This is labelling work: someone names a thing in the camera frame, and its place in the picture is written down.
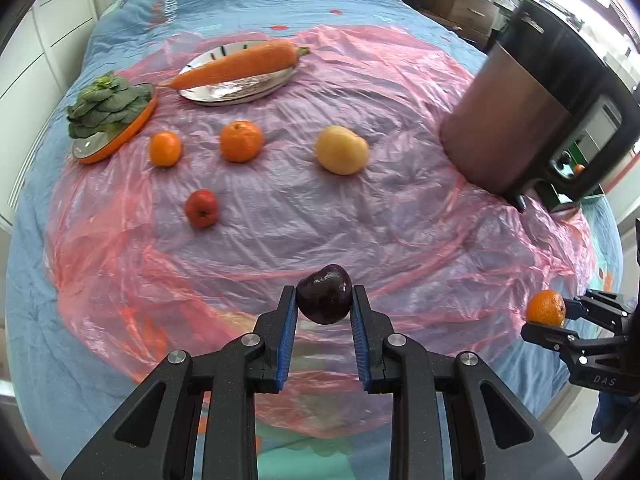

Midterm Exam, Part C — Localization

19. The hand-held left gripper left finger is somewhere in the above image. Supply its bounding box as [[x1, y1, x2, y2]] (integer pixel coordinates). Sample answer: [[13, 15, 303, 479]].
[[61, 285, 299, 480]]

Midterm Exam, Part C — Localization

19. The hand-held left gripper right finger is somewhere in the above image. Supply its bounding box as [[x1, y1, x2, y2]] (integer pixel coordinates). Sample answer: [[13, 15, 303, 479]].
[[350, 285, 583, 480]]

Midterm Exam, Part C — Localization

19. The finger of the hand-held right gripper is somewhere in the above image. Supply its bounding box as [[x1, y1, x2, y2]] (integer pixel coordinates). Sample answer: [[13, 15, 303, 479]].
[[520, 321, 596, 368], [564, 289, 632, 323]]

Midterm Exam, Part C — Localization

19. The green tray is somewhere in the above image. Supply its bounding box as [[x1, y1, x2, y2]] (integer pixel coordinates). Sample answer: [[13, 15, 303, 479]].
[[545, 145, 608, 213]]

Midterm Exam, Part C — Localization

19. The red apple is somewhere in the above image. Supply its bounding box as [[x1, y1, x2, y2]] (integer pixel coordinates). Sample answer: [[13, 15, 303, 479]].
[[185, 189, 220, 228]]

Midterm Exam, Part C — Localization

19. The yellow pear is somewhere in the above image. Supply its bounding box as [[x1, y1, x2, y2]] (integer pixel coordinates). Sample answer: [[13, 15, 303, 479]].
[[314, 126, 370, 176]]

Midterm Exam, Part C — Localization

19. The person's right hand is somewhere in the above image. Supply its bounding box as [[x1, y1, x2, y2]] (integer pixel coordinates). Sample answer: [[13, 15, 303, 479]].
[[591, 390, 633, 443]]

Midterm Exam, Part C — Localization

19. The pink plastic sheet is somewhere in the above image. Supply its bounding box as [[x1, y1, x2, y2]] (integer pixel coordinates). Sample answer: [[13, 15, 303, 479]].
[[47, 25, 598, 436]]

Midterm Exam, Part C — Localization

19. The black and copper kettle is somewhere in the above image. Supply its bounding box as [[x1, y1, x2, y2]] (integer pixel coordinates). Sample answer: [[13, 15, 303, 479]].
[[440, 0, 640, 211]]

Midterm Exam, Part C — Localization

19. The silver plate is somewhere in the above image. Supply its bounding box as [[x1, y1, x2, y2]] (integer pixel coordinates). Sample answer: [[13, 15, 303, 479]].
[[179, 40, 301, 106]]

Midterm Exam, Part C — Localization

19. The orange plate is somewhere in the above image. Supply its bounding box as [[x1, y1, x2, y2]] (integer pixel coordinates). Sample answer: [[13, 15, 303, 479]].
[[72, 95, 158, 165]]

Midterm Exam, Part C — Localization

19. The carrot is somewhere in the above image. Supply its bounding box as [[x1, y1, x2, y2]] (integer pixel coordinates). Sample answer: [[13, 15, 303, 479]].
[[159, 40, 311, 91]]

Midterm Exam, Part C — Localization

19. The green leafy vegetable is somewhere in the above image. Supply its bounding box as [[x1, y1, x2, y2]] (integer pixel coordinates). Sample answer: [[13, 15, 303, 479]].
[[67, 72, 155, 138]]

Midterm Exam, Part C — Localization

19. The wooden drawer cabinet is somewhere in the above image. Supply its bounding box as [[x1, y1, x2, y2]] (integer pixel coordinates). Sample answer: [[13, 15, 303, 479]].
[[422, 0, 503, 36]]

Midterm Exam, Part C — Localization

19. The white wardrobe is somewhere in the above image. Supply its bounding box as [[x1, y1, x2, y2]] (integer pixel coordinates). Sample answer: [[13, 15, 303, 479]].
[[0, 0, 101, 231]]

